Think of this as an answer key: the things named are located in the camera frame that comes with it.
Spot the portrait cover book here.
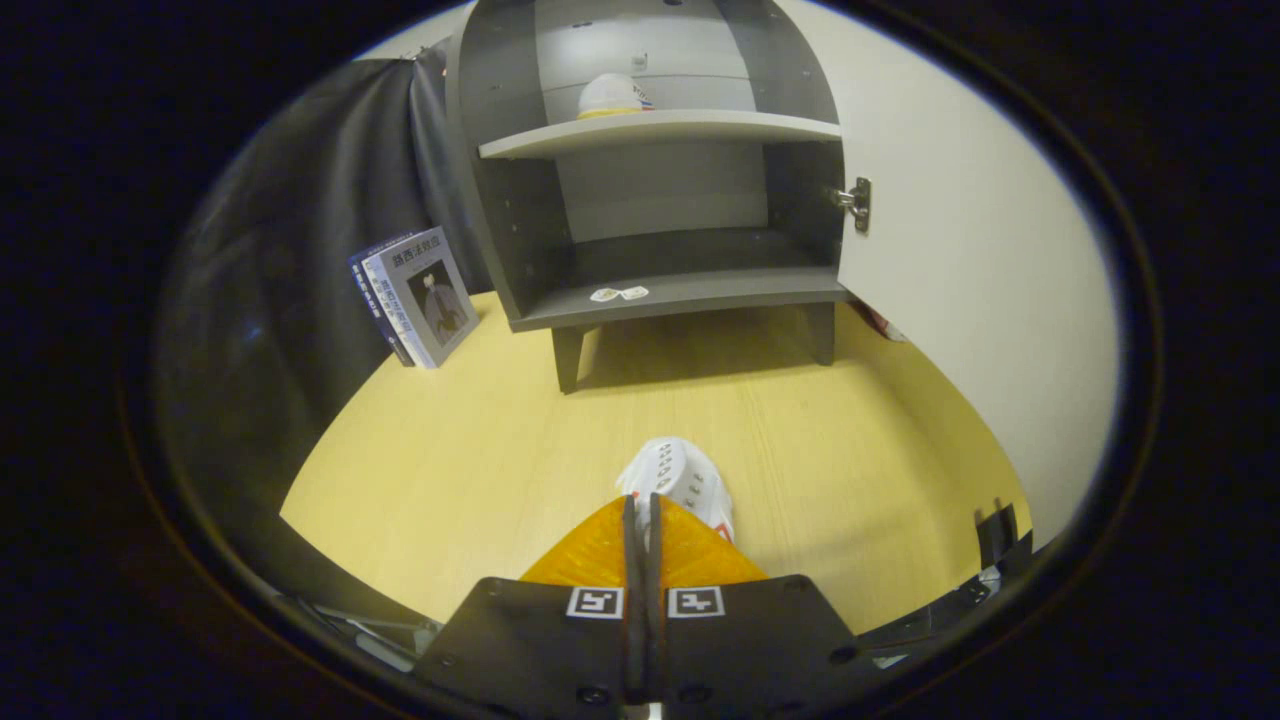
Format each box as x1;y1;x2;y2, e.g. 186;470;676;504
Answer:
362;227;482;370

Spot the red and white object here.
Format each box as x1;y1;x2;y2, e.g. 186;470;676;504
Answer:
857;298;910;345

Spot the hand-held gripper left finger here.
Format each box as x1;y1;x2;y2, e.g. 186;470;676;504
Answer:
415;494;642;720

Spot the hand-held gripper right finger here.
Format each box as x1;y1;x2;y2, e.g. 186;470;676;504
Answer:
645;492;887;720

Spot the white shoe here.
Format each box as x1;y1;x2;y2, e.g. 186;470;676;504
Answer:
614;436;737;547
577;72;657;121

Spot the black metal bracket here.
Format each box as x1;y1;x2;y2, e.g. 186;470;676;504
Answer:
860;499;1037;667

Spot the white shoe cabinet door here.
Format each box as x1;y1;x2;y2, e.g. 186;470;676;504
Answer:
775;0;1121;549

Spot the metal door hinge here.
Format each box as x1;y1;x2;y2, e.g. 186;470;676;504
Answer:
828;176;874;235

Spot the grey shoe cabinet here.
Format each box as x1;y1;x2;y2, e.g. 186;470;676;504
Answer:
445;0;853;395

